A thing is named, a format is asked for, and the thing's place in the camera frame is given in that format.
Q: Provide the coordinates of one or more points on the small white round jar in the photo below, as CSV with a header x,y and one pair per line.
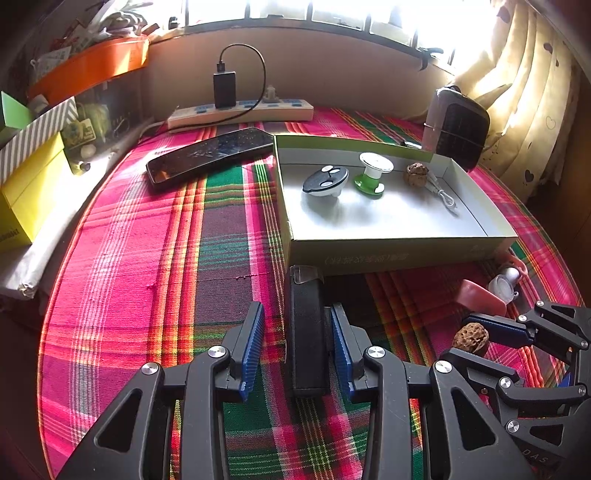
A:
x,y
502,288

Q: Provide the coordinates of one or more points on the yellow box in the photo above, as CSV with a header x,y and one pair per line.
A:
x,y
32,191

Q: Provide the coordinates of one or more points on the black rectangular case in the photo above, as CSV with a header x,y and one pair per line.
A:
x,y
307,349

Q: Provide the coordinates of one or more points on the black charger adapter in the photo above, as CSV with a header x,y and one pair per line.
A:
x,y
224,89

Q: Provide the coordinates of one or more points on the white plug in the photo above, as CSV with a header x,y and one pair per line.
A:
x,y
270,95

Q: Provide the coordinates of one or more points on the black window latch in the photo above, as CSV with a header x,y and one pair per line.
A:
x,y
427,55

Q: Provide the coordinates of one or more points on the black smartphone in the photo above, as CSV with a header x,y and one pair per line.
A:
x,y
216,153

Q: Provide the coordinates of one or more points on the cream heart-print curtain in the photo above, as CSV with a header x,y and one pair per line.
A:
x,y
527,80

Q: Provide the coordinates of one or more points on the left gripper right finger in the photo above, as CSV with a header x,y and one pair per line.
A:
x,y
462,438

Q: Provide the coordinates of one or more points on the grey black desk heater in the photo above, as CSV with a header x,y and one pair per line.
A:
x,y
456,127

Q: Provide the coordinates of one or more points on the striped grey white box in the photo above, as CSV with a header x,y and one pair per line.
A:
x,y
33,136

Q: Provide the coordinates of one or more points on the white green thread spool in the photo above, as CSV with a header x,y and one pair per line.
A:
x,y
376,165

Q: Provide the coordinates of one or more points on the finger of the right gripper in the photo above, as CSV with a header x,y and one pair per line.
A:
x,y
485,368
561,330

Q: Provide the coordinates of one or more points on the small silver cylinder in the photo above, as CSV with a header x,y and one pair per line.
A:
x,y
411,145

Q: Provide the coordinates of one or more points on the white egg-shaped keychain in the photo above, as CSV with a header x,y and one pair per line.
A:
x,y
511,274

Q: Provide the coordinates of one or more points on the white power strip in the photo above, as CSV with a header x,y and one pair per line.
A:
x,y
291,110

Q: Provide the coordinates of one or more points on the green box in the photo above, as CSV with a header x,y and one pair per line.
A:
x,y
14,117

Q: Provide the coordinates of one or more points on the orange storage tray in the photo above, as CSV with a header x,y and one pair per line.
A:
x,y
93,66

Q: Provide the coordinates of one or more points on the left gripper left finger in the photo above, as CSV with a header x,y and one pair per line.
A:
x,y
132,437

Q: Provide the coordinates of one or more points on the green white cardboard tray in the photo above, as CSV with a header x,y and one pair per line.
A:
x,y
450,220

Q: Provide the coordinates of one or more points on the brown walnut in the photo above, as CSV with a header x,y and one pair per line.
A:
x,y
416,175
472,338

